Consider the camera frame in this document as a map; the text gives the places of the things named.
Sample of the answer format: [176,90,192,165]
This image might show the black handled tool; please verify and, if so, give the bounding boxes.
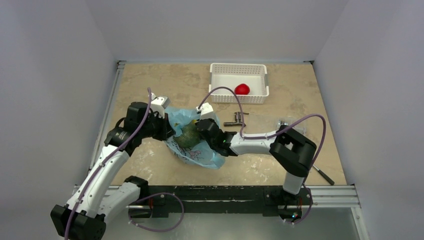
[312,165,335,186]

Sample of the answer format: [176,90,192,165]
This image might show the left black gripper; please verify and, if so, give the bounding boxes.
[139,111,176,141]

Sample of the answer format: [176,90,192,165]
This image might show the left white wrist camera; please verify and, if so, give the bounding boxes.
[150,93,171,118]

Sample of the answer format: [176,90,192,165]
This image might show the red fake apple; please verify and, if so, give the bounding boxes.
[234,83,251,95]

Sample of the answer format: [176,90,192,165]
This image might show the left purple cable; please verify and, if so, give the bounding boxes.
[63,87,153,240]

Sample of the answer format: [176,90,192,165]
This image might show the white perforated plastic basket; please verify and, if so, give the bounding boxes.
[208,63,270,104]

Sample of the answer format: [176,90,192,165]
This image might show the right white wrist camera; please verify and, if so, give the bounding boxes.
[195,102,217,122]

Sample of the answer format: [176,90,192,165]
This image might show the blue printed plastic bag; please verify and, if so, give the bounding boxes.
[164,107,225,169]

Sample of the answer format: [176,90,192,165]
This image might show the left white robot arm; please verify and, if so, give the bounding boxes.
[50,96,174,240]

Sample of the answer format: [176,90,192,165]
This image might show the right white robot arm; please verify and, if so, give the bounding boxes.
[195,118,322,204]

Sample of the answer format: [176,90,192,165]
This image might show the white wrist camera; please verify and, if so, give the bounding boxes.
[150,93,171,118]
[195,102,217,122]

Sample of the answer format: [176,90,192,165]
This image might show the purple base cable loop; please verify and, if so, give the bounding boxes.
[128,192,185,233]

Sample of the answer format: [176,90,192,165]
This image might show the clear plastic screw box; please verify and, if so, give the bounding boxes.
[275,116,307,134]

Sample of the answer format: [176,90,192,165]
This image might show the dark green fake broccoli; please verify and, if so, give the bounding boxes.
[173,123,201,149]

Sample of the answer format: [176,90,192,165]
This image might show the dark metal faucet tap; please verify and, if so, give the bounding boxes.
[223,111,249,127]

